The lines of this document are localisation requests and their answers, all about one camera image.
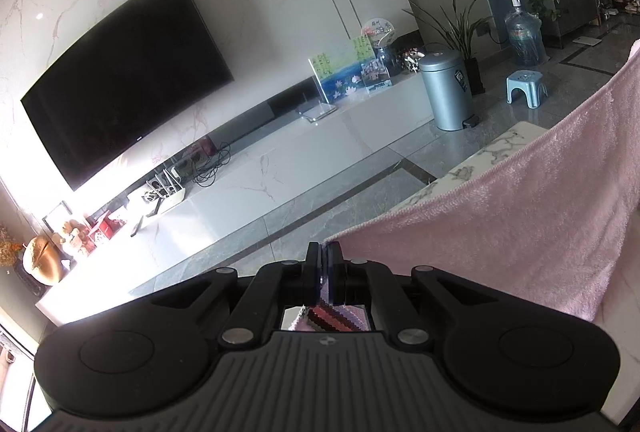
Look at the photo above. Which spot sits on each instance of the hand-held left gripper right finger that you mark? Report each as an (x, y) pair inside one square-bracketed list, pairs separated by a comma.
[(330, 274)]

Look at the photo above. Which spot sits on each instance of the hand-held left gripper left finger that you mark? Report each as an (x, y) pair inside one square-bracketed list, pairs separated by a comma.
[(316, 273)]

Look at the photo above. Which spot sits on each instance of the pink striped towel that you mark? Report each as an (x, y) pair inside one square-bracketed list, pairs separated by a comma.
[(500, 212)]

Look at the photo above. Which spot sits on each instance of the white low television cabinet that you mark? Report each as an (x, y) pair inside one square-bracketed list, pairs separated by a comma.
[(280, 166)]

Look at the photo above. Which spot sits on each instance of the white router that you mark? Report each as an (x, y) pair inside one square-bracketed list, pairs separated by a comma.
[(317, 110)]

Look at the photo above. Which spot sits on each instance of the white socket box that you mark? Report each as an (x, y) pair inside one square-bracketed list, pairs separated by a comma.
[(160, 194)]

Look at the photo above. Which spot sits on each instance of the lotus pond painting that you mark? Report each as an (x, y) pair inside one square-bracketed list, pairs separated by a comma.
[(340, 71)]

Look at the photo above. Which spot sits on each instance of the red gift box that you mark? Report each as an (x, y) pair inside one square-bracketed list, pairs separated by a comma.
[(107, 224)]

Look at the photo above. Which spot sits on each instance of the grey pedal trash can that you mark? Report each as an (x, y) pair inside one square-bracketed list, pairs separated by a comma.
[(445, 86)]

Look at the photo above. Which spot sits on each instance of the black white spotted ornament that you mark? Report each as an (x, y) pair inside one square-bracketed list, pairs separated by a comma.
[(414, 61)]

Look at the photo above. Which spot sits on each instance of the brown teddy bear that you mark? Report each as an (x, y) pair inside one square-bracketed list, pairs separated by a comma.
[(74, 234)]

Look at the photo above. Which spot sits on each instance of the round paper fan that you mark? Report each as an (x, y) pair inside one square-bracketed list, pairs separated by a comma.
[(376, 31)]

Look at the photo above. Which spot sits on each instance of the tall leafy potted plant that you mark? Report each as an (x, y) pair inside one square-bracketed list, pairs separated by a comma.
[(472, 71)]

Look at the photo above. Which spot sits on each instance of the golden round ornament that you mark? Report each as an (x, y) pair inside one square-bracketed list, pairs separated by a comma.
[(44, 259)]

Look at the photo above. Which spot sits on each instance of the small blue plastic stool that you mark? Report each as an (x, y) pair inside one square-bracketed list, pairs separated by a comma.
[(526, 84)]

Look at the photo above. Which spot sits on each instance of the black flat television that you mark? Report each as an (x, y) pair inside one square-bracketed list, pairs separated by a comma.
[(125, 76)]

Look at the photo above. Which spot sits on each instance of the dried yellow flowers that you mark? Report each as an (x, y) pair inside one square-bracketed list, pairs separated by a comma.
[(10, 247)]

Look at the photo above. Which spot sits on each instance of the large blue water bottle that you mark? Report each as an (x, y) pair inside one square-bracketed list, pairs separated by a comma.
[(524, 34)]

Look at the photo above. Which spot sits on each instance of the white floor scale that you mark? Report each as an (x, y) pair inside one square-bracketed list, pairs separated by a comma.
[(588, 41)]

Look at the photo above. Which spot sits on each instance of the clear photo frame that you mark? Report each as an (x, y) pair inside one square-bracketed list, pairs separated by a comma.
[(375, 75)]

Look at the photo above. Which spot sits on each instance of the small dark picture frame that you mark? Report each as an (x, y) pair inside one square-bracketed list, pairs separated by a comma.
[(57, 216)]

